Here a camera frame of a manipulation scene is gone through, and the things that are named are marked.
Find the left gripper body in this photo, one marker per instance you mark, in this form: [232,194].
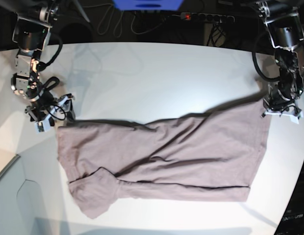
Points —
[282,108]

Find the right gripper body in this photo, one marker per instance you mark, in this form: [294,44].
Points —
[47,107]

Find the mauve t-shirt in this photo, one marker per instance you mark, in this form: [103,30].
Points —
[200,158]

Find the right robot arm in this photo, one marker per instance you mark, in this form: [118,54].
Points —
[32,33]

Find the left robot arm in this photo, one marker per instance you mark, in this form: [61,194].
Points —
[284,29]

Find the power strip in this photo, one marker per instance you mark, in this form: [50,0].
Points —
[207,18]

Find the blue box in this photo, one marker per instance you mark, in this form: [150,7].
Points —
[134,5]

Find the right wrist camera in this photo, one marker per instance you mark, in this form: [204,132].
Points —
[42,126]

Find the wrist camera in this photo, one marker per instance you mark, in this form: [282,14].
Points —
[295,117]
[42,126]

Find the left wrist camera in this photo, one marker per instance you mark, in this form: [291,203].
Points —
[295,117]

